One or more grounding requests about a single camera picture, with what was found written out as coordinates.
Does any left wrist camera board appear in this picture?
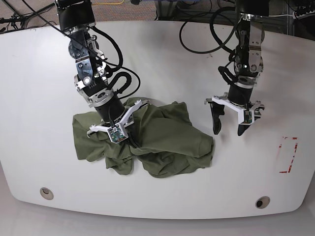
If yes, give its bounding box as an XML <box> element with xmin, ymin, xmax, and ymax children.
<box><xmin>238</xmin><ymin>109</ymin><xmax>254</xmax><ymax>125</ymax></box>

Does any white power strip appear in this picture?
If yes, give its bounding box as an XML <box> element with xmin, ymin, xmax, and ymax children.
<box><xmin>293</xmin><ymin>4</ymin><xmax>315</xmax><ymax>20</ymax></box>

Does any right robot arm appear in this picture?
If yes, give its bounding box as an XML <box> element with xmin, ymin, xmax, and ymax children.
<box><xmin>55</xmin><ymin>0</ymin><xmax>148</xmax><ymax>148</ymax></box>

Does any table cable grommet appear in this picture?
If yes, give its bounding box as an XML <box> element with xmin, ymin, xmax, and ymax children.
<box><xmin>40</xmin><ymin>187</ymin><xmax>54</xmax><ymax>201</ymax></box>
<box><xmin>255</xmin><ymin>196</ymin><xmax>270</xmax><ymax>209</ymax></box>

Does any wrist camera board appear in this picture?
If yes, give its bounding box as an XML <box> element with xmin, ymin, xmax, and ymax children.
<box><xmin>238</xmin><ymin>109</ymin><xmax>254</xmax><ymax>125</ymax></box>
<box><xmin>107</xmin><ymin>123</ymin><xmax>128</xmax><ymax>144</ymax></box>

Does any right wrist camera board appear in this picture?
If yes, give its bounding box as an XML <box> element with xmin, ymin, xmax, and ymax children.
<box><xmin>107</xmin><ymin>123</ymin><xmax>128</xmax><ymax>144</ymax></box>

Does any left table cable grommet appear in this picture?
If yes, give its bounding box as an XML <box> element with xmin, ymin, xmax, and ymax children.
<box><xmin>40</xmin><ymin>187</ymin><xmax>54</xmax><ymax>201</ymax></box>

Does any red tape rectangle marking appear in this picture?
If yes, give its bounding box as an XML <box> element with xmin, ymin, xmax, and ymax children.
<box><xmin>277</xmin><ymin>137</ymin><xmax>298</xmax><ymax>174</ymax></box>

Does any right table cable grommet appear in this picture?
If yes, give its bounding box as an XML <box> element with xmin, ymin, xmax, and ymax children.
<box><xmin>255</xmin><ymin>196</ymin><xmax>270</xmax><ymax>209</ymax></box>

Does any yellow cable on floor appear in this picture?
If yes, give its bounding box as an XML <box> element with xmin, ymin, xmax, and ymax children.
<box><xmin>94</xmin><ymin>0</ymin><xmax>125</xmax><ymax>7</ymax></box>

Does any olive green T-shirt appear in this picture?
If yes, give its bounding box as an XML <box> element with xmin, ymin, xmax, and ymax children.
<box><xmin>72</xmin><ymin>101</ymin><xmax>215</xmax><ymax>178</ymax></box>

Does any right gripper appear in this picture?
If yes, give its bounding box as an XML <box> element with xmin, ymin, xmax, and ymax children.
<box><xmin>87</xmin><ymin>94</ymin><xmax>150</xmax><ymax>148</ymax></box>

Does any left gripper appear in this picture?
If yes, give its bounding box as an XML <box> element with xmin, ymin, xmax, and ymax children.
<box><xmin>205</xmin><ymin>83</ymin><xmax>265</xmax><ymax>136</ymax></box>

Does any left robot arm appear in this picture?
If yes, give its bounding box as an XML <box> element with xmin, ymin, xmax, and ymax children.
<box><xmin>205</xmin><ymin>0</ymin><xmax>269</xmax><ymax>136</ymax></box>

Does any black tripod stand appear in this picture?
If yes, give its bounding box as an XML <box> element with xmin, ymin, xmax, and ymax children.
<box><xmin>0</xmin><ymin>0</ymin><xmax>57</xmax><ymax>34</ymax></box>

